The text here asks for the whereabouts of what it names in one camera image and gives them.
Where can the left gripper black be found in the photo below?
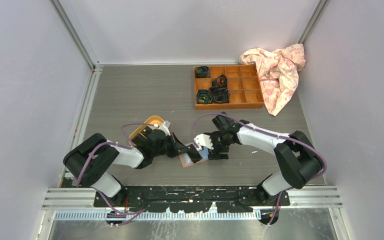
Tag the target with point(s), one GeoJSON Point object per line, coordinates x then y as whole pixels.
{"type": "Point", "coordinates": [181, 147]}

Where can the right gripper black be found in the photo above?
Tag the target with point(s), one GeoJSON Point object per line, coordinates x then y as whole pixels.
{"type": "Point", "coordinates": [214, 154]}

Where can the brown leather card holder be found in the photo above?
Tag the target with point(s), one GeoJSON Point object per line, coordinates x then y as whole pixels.
{"type": "Point", "coordinates": [186, 162]}

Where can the black gold credit card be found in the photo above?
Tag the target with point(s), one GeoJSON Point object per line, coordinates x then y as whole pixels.
{"type": "Point", "coordinates": [193, 154]}

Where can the yellow oval card tray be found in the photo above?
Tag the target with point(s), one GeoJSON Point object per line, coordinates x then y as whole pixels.
{"type": "Point", "coordinates": [151, 123]}

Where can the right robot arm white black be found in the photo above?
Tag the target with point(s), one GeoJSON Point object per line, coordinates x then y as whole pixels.
{"type": "Point", "coordinates": [296, 156]}

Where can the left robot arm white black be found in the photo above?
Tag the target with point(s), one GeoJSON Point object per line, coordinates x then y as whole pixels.
{"type": "Point", "coordinates": [90, 160]}

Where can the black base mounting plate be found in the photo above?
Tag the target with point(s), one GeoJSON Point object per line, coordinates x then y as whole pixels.
{"type": "Point", "coordinates": [194, 199]}

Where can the rolled dark tie bottom-left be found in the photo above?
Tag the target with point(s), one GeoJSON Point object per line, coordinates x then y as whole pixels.
{"type": "Point", "coordinates": [203, 97]}

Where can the rolled dark tie bottom-middle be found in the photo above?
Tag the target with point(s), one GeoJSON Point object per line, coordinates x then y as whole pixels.
{"type": "Point", "coordinates": [219, 95]}

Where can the wooden compartment organizer box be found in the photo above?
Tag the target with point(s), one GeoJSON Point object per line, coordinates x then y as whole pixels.
{"type": "Point", "coordinates": [243, 85]}

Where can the rolled dark tie middle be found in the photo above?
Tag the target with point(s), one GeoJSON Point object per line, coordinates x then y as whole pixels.
{"type": "Point", "coordinates": [220, 82]}

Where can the rolled dark tie top-left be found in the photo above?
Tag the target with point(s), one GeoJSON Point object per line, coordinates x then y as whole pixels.
{"type": "Point", "coordinates": [201, 72]}

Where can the pink floral crumpled cloth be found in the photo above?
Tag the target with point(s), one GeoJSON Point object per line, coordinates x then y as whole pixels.
{"type": "Point", "coordinates": [277, 72]}

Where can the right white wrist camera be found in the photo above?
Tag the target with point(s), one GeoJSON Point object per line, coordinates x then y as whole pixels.
{"type": "Point", "coordinates": [203, 141]}

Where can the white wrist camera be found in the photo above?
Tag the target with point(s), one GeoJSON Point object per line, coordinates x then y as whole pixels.
{"type": "Point", "coordinates": [164, 126]}
{"type": "Point", "coordinates": [203, 141]}

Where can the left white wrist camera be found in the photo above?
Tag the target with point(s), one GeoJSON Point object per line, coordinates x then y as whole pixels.
{"type": "Point", "coordinates": [164, 126]}

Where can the aluminium frame rail front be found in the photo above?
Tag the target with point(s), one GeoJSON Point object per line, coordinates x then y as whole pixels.
{"type": "Point", "coordinates": [87, 204]}

